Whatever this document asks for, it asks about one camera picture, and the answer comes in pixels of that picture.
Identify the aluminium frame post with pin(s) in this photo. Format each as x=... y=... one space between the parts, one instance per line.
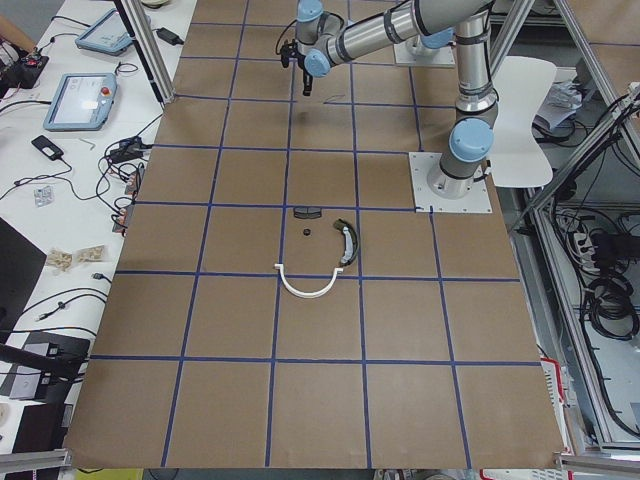
x=140 y=32

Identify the black brake pad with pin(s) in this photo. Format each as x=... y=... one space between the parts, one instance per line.
x=307 y=212

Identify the near teach pendant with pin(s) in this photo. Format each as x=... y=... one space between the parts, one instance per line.
x=82 y=102

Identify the olive brake shoe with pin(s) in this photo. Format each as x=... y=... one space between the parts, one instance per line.
x=352 y=243

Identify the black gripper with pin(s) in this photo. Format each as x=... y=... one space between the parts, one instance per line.
x=304 y=69

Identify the black power adapter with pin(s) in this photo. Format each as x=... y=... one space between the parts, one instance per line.
x=169 y=36

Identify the teach pendant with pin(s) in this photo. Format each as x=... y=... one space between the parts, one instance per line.
x=107 y=35
x=82 y=102

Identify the white curved plastic bracket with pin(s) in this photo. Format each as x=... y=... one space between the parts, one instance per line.
x=307 y=288

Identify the far teach pendant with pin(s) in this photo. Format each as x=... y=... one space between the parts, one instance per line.
x=107 y=35

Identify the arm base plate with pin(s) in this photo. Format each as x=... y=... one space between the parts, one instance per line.
x=407 y=54
x=435 y=192

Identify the white chair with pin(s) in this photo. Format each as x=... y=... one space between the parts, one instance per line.
x=517 y=161

